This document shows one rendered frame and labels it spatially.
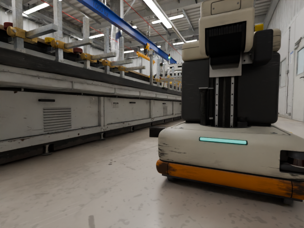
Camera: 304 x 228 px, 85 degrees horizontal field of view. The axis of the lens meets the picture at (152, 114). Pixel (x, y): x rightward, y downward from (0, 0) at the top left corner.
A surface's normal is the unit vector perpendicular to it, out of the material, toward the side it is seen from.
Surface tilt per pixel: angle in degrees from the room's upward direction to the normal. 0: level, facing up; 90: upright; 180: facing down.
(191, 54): 90
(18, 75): 90
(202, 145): 90
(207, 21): 98
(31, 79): 90
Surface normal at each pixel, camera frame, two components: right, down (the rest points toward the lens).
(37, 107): 0.90, 0.03
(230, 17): -0.41, 0.19
